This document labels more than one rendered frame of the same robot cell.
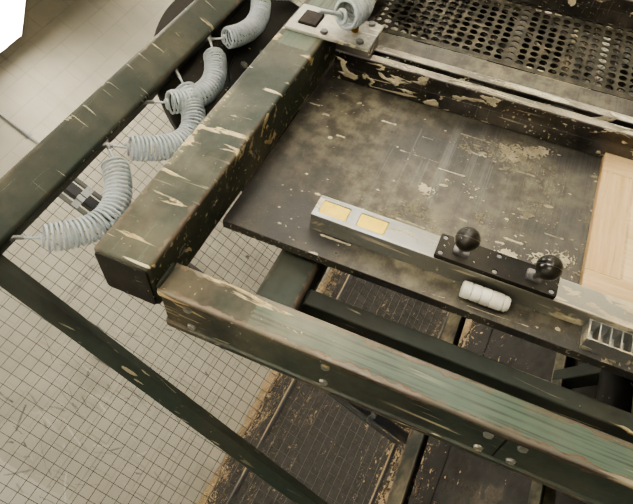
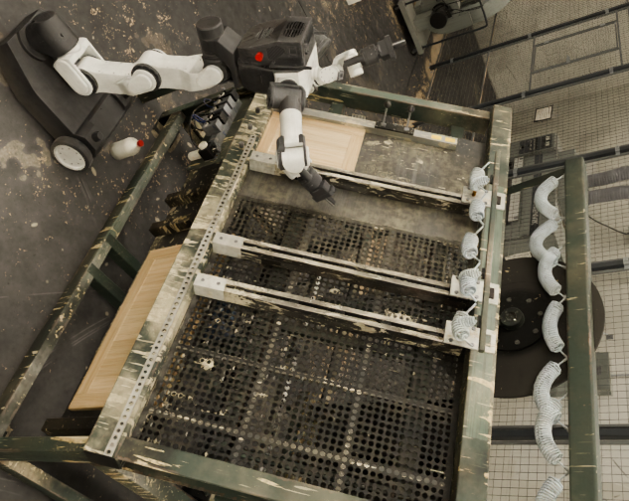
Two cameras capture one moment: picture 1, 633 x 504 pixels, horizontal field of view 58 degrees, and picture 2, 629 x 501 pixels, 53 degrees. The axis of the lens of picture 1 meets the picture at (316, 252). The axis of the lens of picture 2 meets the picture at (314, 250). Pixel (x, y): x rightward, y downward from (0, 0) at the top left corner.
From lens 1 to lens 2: 3.46 m
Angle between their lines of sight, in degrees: 76
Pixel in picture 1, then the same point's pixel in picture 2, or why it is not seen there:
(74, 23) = not seen: outside the picture
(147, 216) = (504, 116)
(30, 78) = not seen: outside the picture
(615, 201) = (350, 159)
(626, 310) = (354, 121)
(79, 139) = (572, 207)
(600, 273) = (358, 135)
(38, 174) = (573, 189)
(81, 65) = not seen: outside the picture
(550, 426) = (378, 93)
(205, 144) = (502, 139)
